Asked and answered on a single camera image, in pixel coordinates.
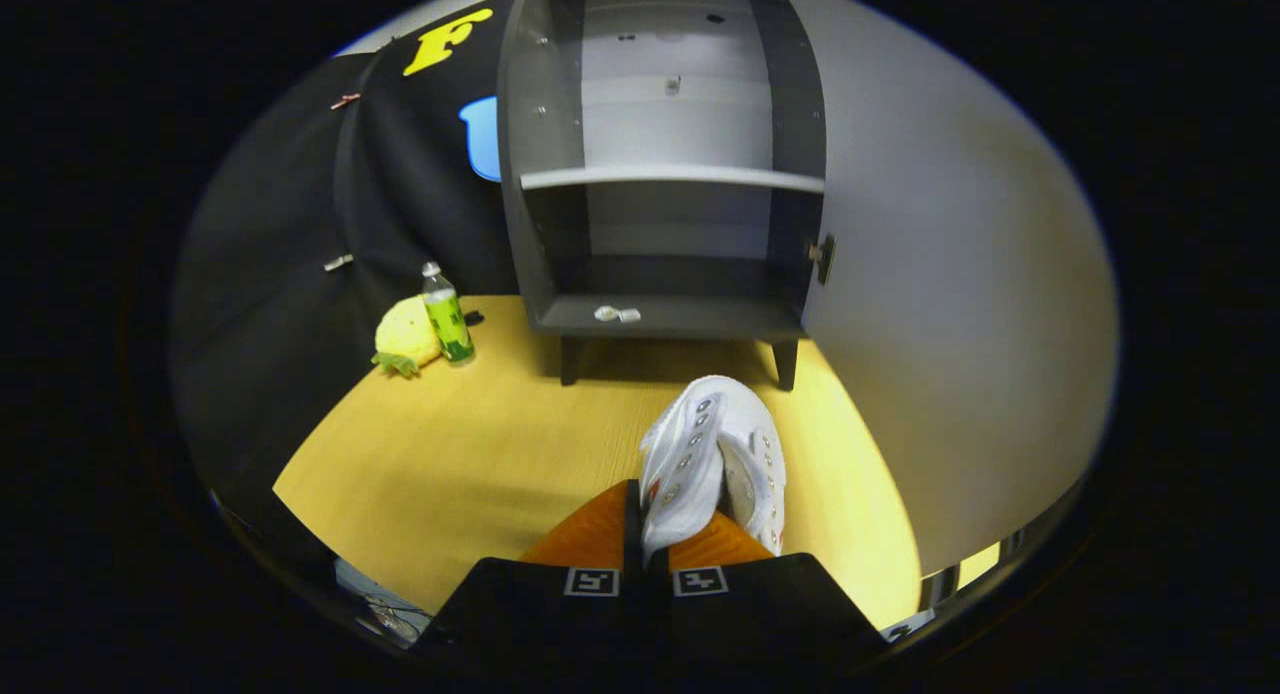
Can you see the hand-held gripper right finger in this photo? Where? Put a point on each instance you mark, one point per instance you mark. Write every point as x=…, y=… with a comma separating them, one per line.
x=780, y=614

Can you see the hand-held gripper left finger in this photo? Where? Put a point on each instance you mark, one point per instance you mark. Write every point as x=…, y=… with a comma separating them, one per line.
x=632, y=534

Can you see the white shoe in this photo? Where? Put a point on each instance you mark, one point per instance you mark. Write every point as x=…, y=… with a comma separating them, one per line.
x=760, y=464
x=685, y=454

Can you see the dark grey shoe cabinet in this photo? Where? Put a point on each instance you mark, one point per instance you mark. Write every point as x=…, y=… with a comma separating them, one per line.
x=700, y=316

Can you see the beige shoe cabinet door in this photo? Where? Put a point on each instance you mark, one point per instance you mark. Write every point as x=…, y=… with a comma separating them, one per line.
x=950, y=274

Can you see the green label drink bottle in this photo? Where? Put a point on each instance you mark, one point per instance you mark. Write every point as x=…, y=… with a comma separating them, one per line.
x=450, y=324

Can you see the yellow plush toy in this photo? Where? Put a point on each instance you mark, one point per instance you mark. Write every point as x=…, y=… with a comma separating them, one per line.
x=405, y=334

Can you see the silver cloth clip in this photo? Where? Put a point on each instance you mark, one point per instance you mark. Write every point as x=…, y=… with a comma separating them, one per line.
x=338, y=263

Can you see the black backdrop cloth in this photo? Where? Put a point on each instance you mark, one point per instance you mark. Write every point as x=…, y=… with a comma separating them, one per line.
x=280, y=224

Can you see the red cloth clip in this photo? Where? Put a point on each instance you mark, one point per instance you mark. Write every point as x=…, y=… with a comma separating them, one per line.
x=345, y=101

